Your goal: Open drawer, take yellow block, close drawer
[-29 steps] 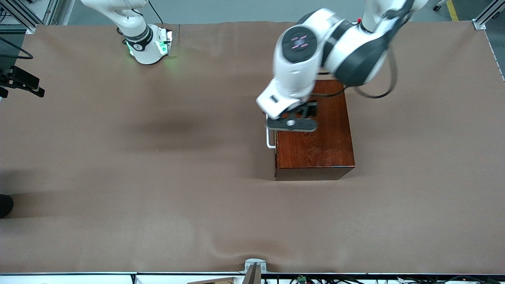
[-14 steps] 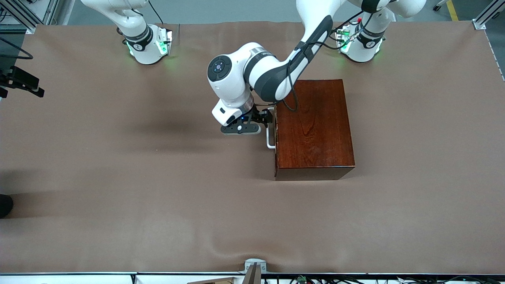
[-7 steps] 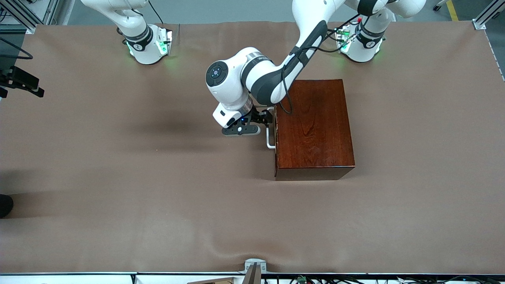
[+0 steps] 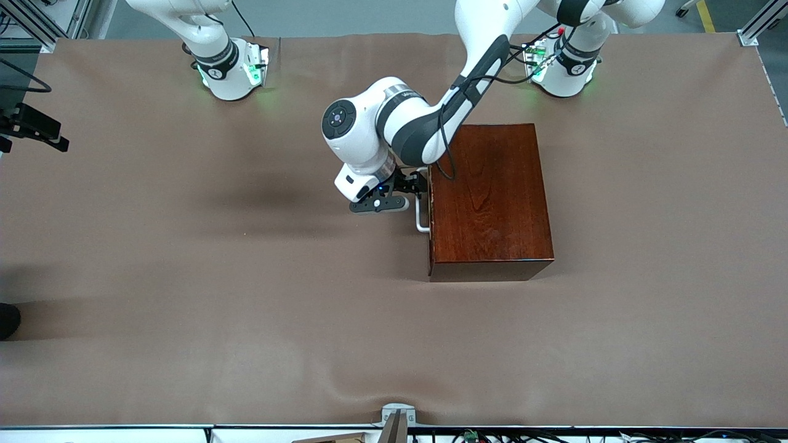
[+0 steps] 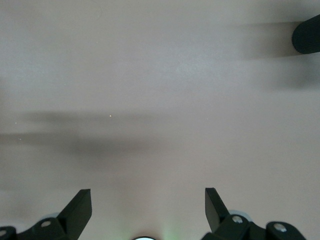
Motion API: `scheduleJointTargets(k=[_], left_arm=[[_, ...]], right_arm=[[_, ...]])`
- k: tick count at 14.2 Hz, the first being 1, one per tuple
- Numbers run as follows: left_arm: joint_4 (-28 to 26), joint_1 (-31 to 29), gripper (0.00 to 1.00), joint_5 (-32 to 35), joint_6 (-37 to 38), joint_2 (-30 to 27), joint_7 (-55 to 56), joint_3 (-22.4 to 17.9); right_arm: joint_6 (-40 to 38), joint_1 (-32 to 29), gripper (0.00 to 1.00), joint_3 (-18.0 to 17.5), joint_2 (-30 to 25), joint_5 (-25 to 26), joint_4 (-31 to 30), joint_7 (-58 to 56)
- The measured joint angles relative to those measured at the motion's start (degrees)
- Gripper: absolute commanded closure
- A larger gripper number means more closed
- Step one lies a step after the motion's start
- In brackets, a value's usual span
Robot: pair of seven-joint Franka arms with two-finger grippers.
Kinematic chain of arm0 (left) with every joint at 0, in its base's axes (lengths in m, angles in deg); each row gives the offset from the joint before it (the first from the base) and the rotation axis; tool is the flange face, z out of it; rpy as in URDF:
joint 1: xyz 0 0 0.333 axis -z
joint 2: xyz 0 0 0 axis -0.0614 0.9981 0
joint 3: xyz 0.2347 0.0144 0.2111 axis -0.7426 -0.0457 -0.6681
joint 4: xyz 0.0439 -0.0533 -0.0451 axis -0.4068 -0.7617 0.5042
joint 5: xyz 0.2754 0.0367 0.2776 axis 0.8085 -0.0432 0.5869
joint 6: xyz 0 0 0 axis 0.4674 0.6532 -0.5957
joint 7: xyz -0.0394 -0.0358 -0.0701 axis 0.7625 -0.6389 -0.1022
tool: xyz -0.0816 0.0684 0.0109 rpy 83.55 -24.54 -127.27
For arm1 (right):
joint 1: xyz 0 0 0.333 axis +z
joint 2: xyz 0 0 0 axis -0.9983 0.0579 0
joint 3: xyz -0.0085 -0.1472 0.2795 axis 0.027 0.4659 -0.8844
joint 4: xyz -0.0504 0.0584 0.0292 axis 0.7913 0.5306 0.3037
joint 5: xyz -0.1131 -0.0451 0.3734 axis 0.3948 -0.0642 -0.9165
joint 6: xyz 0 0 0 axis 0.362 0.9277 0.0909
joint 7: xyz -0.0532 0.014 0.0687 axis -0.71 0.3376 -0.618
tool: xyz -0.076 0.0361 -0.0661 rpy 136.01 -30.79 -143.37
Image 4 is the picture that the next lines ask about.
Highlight wooden drawer with white handle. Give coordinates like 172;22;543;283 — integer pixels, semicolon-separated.
415;166;433;276

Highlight dark brown wooden cabinet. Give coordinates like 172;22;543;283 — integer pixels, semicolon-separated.
427;123;555;282

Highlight brown table mat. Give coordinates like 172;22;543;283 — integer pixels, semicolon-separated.
0;32;788;429

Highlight light wooden board piece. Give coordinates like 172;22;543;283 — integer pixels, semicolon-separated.
291;432;370;443

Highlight aluminium frame with diagonal struts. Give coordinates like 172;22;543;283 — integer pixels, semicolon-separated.
0;0;93;53

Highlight black left arm base cables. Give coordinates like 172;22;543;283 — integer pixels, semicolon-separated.
492;42;545;84

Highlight black right arm base cable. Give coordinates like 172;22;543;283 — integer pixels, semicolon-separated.
231;0;256;39

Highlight grey metal clamp bracket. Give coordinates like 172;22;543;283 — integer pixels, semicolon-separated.
379;403;417;443

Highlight aluminium profile frame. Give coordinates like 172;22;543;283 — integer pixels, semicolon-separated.
737;0;788;47

